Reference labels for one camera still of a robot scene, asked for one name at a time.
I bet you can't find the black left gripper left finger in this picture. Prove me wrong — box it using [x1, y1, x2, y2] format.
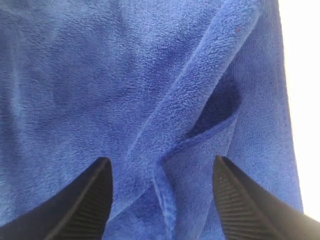
[0, 157, 113, 240]

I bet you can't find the blue microfibre towel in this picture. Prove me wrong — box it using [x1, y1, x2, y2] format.
[0, 0, 302, 240]

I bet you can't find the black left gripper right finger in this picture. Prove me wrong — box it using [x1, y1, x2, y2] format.
[213, 155, 320, 240]

